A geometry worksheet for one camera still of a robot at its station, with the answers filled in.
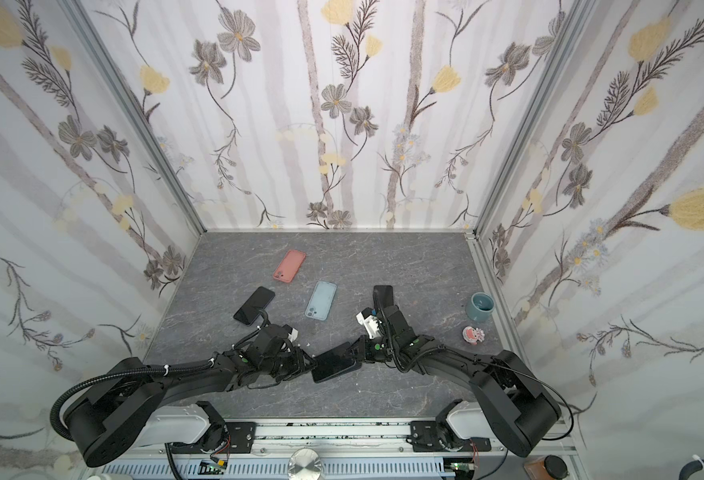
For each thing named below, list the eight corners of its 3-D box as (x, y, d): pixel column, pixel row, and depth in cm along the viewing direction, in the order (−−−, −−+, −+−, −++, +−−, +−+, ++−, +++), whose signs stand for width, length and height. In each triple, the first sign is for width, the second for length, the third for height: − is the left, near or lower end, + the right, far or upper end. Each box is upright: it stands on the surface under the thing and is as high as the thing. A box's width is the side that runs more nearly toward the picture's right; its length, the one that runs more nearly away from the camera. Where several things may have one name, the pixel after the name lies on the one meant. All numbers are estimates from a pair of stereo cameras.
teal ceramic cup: (467, 321, 98) (474, 310, 92) (462, 304, 102) (469, 292, 97) (489, 321, 98) (498, 310, 92) (484, 304, 103) (491, 292, 97)
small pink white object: (464, 346, 92) (467, 341, 89) (460, 332, 96) (464, 326, 92) (481, 346, 92) (486, 341, 89) (477, 332, 96) (481, 326, 92)
